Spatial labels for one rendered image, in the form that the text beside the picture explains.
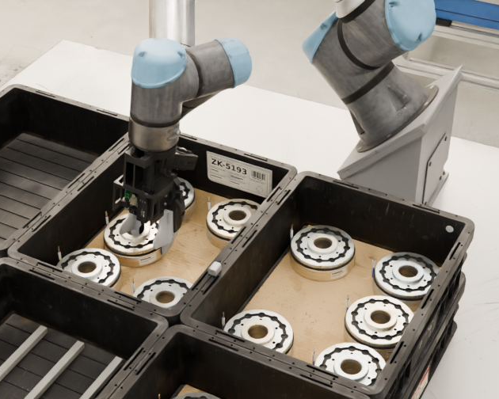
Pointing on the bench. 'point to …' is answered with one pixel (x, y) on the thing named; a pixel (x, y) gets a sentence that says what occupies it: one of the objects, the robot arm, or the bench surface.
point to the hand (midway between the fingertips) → (153, 240)
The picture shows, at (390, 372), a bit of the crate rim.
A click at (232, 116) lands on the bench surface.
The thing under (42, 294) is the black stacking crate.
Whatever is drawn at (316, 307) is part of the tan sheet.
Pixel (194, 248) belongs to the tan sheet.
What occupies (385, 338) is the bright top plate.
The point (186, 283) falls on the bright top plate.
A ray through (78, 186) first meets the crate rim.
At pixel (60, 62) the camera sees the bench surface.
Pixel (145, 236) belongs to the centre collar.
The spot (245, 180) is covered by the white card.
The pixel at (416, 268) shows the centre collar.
